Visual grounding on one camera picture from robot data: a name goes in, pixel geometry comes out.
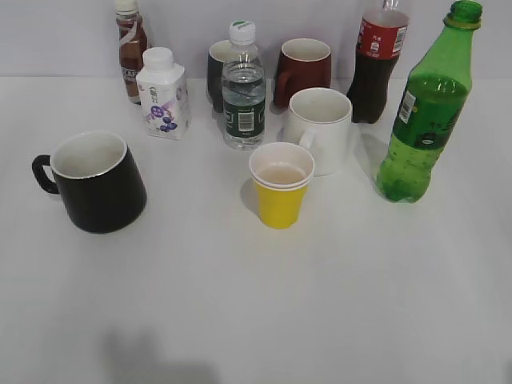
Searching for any water bottle green label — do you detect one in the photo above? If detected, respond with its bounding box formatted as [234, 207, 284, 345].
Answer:
[222, 20, 266, 150]

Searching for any large black mug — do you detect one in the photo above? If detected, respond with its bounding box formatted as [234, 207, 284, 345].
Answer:
[31, 130, 147, 234]

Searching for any white blueberry yogurt carton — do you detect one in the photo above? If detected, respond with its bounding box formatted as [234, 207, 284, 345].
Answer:
[136, 47, 191, 140]

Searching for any brown coffee drink bottle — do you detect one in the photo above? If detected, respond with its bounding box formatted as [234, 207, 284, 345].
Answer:
[114, 0, 150, 104]

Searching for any cola bottle red label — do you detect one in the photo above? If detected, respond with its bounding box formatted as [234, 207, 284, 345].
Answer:
[347, 1, 411, 124]

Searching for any dark navy mug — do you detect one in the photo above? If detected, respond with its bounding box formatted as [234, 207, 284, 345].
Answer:
[206, 40, 231, 114]

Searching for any yellow paper cup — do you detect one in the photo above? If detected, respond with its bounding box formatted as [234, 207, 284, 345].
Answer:
[249, 142, 315, 229]

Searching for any dark red mug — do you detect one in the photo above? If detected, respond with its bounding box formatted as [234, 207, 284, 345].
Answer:
[273, 38, 331, 109]

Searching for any white ceramic mug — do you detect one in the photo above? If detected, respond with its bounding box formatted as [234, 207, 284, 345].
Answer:
[282, 87, 352, 176]

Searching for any green soda bottle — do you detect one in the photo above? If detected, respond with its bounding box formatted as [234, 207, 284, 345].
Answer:
[375, 1, 482, 202]

